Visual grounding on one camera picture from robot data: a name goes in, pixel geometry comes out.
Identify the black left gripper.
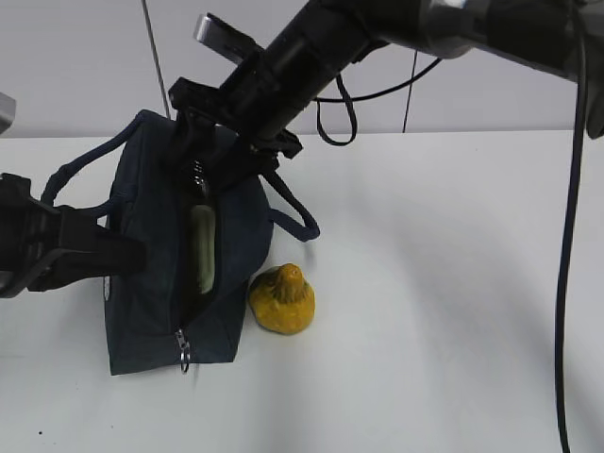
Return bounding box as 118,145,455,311
1,173,146,297

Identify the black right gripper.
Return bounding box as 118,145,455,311
162,56,302,192

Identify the glass container with green lid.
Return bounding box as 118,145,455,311
191,205,216,294

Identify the dark blue fabric lunch bag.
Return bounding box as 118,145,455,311
42,110,320,376

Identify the silver zipper pull ring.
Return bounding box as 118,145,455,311
175,329,193,377

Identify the yellow orange toy pumpkin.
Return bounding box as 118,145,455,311
248,263,316,335

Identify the green cucumber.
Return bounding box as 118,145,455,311
187,159,210,204

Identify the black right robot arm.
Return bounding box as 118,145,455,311
165,1,603,192

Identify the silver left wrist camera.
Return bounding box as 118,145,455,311
0,92,17,134

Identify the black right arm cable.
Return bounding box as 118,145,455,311
314,0,589,453

